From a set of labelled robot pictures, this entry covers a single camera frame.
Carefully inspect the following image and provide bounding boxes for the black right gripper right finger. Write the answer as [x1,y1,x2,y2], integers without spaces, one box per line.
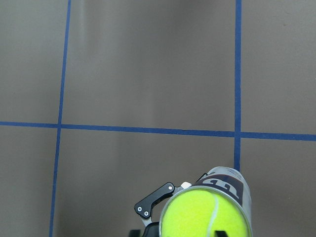
[214,230,228,237]

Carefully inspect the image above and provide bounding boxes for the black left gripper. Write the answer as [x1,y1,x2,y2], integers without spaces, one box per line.
[134,182,193,237]

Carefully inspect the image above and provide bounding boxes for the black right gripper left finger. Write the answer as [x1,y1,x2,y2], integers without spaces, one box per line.
[129,230,143,237]

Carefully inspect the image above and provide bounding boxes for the yellow tennis ball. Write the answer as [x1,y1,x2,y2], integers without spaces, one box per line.
[160,189,250,237]

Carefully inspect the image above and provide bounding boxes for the white blue tennis ball can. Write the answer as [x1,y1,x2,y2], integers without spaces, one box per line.
[159,166,253,237]

